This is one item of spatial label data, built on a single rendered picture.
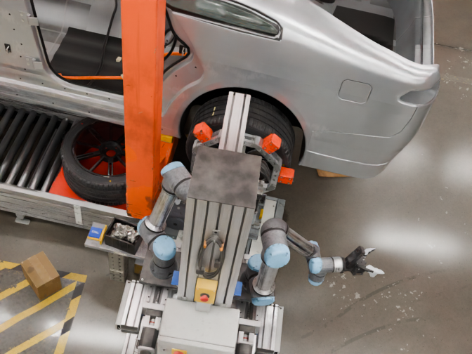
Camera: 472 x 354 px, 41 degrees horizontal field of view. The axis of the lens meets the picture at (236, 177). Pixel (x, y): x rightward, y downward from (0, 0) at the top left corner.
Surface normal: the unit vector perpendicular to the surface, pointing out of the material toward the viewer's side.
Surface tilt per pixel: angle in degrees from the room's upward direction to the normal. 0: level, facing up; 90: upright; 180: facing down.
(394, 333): 0
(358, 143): 90
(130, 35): 90
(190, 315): 0
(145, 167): 90
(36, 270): 0
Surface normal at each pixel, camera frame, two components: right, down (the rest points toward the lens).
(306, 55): -0.15, 0.63
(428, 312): 0.11, -0.60
